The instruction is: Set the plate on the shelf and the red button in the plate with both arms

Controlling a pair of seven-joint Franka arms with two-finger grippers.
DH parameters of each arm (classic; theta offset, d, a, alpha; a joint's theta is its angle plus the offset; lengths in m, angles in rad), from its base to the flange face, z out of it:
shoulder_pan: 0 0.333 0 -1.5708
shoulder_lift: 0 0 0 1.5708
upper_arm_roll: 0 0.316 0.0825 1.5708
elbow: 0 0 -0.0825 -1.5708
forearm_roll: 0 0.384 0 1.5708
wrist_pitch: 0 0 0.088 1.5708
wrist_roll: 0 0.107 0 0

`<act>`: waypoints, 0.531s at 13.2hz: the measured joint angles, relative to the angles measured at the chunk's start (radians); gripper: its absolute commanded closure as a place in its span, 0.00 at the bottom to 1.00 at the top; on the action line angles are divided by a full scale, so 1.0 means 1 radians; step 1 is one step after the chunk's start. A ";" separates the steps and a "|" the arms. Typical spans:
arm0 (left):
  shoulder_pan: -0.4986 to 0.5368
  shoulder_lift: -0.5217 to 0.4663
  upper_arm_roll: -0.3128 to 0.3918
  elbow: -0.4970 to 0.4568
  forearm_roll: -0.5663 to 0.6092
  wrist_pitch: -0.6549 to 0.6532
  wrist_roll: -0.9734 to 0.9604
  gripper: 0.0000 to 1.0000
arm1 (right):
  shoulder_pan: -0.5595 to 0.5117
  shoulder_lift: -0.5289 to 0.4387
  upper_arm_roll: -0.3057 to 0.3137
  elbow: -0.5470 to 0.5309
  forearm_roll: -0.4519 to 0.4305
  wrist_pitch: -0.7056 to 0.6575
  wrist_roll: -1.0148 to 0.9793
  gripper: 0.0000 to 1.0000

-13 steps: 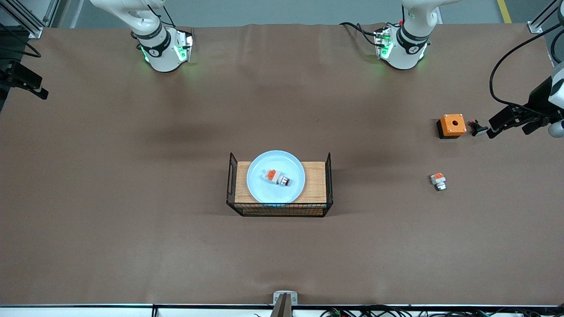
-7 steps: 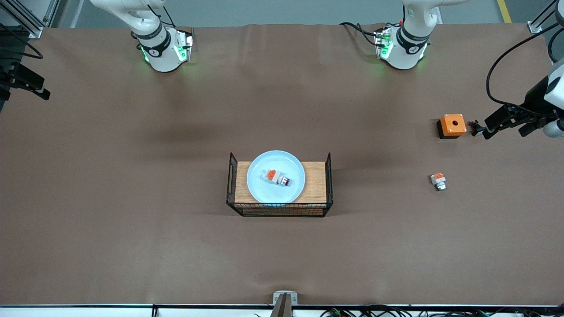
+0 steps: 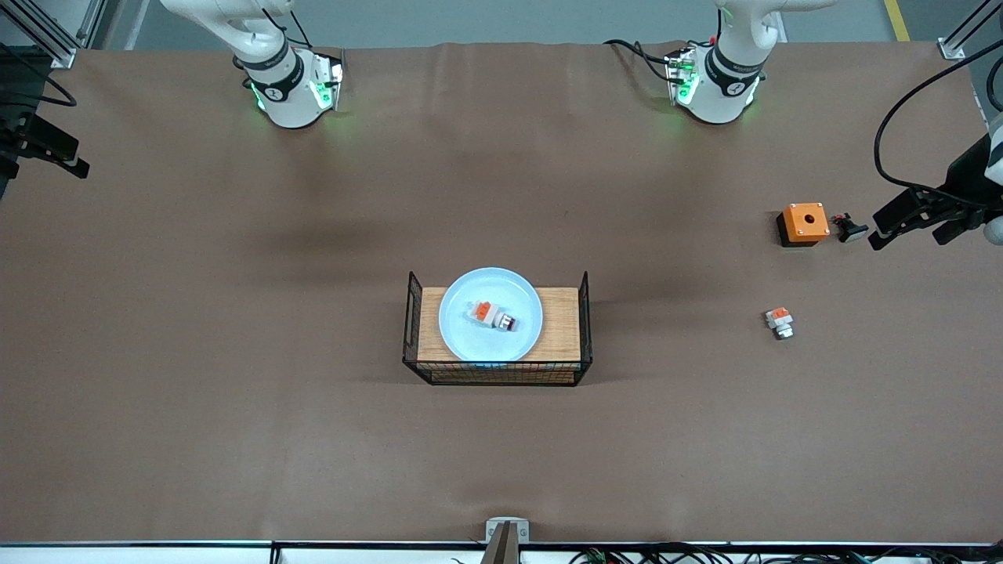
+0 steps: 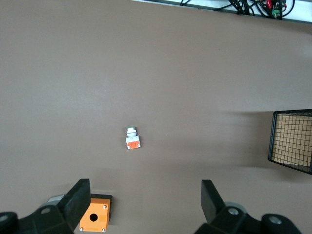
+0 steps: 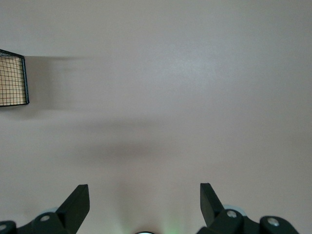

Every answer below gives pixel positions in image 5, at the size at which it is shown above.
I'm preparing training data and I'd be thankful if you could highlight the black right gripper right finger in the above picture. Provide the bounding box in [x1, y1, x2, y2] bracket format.
[196, 183, 299, 234]

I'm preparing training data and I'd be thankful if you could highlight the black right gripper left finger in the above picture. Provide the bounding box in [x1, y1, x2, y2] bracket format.
[0, 184, 90, 234]

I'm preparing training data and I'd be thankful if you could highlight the brown table cover sheet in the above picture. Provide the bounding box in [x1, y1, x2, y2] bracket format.
[0, 0, 312, 234]

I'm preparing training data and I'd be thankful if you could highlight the wooden board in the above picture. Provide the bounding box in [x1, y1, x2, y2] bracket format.
[0, 56, 25, 104]

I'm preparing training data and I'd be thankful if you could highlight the black wire mesh basket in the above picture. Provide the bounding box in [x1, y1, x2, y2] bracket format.
[0, 48, 30, 108]

